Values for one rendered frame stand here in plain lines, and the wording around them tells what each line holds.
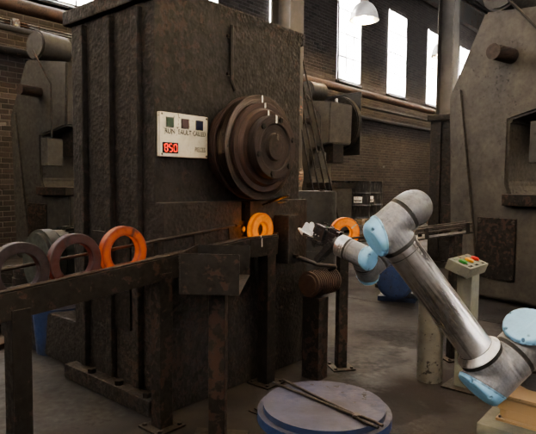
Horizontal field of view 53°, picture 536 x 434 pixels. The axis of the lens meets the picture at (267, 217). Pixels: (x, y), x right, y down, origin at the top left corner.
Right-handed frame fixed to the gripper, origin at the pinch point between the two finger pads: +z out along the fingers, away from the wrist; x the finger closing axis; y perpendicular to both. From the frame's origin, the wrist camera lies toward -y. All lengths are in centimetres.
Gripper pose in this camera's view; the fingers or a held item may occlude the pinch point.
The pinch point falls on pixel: (300, 231)
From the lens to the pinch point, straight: 233.2
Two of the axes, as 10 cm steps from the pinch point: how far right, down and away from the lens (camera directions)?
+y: 2.4, -9.3, -2.6
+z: -7.2, -3.6, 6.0
